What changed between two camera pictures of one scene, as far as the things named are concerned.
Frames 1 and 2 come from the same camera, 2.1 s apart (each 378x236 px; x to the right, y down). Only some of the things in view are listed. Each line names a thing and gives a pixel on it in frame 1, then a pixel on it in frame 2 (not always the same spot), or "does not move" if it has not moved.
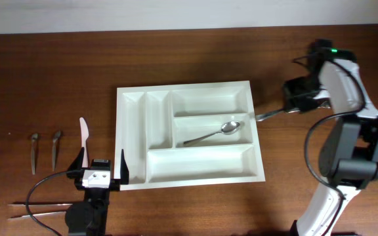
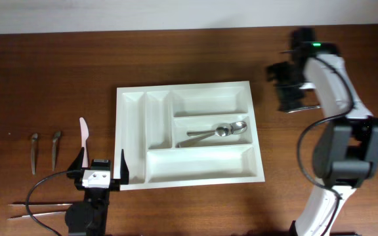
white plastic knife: x=84 y=134 does not move
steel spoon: x=262 y=117 → x=224 y=130
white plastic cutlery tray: x=187 y=135 does not move
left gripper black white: x=115 y=183 does not move
